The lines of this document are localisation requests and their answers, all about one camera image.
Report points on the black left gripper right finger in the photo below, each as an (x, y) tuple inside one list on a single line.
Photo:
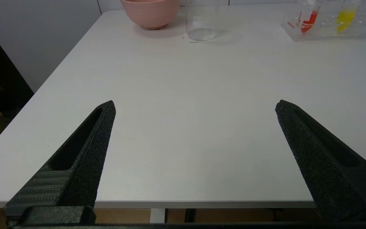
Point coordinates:
[(329, 168)]

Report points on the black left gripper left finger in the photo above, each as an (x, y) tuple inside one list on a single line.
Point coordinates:
[(81, 159)]

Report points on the clear acrylic test tube rack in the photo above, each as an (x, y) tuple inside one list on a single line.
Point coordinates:
[(329, 34)]

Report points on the test tube with yellow pigment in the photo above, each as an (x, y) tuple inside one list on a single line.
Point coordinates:
[(345, 19)]

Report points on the white table leg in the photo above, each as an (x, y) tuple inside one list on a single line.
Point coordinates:
[(157, 216)]

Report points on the pink plastic bowl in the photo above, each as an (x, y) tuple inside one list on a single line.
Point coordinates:
[(151, 14)]

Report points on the clear glass beaker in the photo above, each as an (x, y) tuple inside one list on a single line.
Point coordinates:
[(201, 31)]

